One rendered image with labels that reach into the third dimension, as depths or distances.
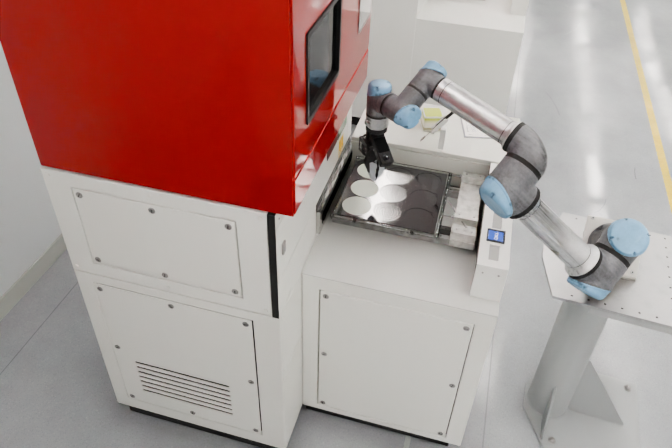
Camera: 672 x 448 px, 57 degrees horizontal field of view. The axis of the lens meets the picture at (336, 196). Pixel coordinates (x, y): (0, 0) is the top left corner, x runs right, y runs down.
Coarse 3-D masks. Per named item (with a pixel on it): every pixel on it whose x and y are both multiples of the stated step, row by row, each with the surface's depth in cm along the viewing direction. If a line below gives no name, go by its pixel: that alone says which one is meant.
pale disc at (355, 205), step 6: (348, 198) 216; (354, 198) 216; (360, 198) 216; (342, 204) 213; (348, 204) 213; (354, 204) 213; (360, 204) 213; (366, 204) 213; (348, 210) 210; (354, 210) 211; (360, 210) 211; (366, 210) 211
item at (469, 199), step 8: (464, 184) 227; (472, 184) 227; (464, 192) 224; (472, 192) 224; (464, 200) 220; (472, 200) 220; (480, 200) 220; (456, 208) 216; (464, 208) 216; (472, 208) 216; (456, 224) 209; (456, 240) 203; (464, 248) 204; (472, 248) 203
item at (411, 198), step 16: (352, 176) 226; (384, 176) 226; (400, 176) 227; (416, 176) 227; (432, 176) 227; (352, 192) 218; (384, 192) 219; (400, 192) 219; (416, 192) 220; (432, 192) 220; (336, 208) 211; (384, 208) 212; (400, 208) 212; (416, 208) 212; (432, 208) 213; (400, 224) 205; (416, 224) 206; (432, 224) 206
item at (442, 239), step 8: (344, 224) 217; (352, 224) 216; (360, 224) 215; (384, 232) 214; (392, 232) 213; (400, 232) 212; (424, 240) 211; (432, 240) 210; (440, 240) 209; (448, 240) 208
